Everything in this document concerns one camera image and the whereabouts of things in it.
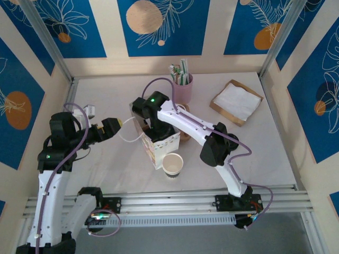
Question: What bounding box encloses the white paper carrier bag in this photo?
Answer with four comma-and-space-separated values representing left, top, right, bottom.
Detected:
119, 102, 186, 170

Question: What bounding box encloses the brown pulp cup carrier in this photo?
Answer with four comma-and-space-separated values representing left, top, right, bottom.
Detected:
181, 104, 191, 141

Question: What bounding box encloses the paper coffee cup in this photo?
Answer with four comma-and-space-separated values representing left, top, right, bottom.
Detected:
162, 152, 184, 179

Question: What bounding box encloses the pink cylindrical holder cup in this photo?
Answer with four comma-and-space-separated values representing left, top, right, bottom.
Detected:
172, 72, 194, 104

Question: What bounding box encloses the brown paper stick packet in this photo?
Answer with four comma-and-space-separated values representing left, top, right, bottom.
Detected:
173, 71, 193, 86

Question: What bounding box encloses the brown cardboard napkin tray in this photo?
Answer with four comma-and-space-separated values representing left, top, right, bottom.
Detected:
209, 78, 264, 128

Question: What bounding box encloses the black controller board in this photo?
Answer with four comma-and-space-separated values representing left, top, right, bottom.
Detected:
234, 213, 259, 231
84, 211, 108, 233

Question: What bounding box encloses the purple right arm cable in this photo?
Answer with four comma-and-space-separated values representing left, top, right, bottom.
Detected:
141, 78, 274, 231

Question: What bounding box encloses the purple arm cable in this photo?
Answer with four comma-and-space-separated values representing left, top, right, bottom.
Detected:
34, 102, 122, 254
141, 78, 274, 231

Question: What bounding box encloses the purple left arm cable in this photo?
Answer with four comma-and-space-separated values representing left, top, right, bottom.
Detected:
34, 102, 122, 254

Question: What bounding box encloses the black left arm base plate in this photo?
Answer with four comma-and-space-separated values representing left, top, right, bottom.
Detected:
91, 197, 122, 215

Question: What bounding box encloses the aluminium front rail frame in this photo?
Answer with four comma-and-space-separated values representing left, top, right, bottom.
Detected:
22, 184, 310, 220

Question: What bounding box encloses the aluminium frame post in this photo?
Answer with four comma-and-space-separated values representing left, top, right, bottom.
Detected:
20, 0, 75, 83
259, 0, 305, 80

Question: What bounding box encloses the grey slotted cable duct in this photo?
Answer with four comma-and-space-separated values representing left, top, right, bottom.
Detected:
34, 213, 236, 229

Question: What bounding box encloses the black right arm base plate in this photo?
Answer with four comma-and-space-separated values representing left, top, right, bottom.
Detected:
215, 194, 263, 212

